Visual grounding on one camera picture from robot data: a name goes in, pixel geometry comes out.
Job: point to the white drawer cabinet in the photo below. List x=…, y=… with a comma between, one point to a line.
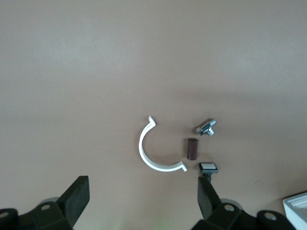
x=289, y=208

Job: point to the white semicircular pipe clamp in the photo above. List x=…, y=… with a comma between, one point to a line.
x=141, y=146

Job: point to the small silver metal fitting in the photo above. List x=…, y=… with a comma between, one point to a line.
x=206, y=127

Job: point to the small square white button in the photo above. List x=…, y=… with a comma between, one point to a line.
x=208, y=166

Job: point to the small brown block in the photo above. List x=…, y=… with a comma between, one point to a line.
x=192, y=148

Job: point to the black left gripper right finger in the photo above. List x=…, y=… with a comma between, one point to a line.
x=211, y=208

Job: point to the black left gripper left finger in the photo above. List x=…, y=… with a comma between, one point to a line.
x=73, y=203

